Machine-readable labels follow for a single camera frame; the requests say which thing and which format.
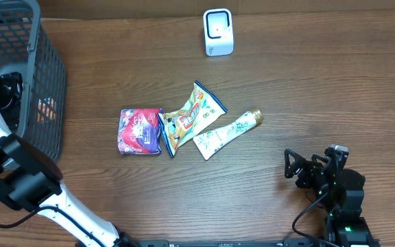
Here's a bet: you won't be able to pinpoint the white tube with gold cap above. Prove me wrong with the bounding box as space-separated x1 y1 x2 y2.
193 108 263 161

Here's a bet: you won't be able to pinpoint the cream snack bag blue edges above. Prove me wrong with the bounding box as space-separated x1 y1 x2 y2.
158 80 228 157

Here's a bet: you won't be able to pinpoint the red purple tissue pack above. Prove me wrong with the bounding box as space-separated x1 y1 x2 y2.
117 108 163 155

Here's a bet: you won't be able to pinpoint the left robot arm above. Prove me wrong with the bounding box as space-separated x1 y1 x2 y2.
0 86 137 246

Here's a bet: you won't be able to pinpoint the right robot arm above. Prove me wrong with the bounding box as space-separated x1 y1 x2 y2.
283 144 380 247

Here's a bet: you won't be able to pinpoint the orange item in basket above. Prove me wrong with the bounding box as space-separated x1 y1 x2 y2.
37 97 57 123

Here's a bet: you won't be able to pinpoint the white barcode scanner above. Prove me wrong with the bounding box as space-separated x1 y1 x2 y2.
203 8 234 57

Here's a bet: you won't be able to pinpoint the grey plastic shopping basket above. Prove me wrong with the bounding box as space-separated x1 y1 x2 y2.
0 0 68 161

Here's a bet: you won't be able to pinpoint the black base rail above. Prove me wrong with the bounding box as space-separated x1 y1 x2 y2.
136 238 320 247

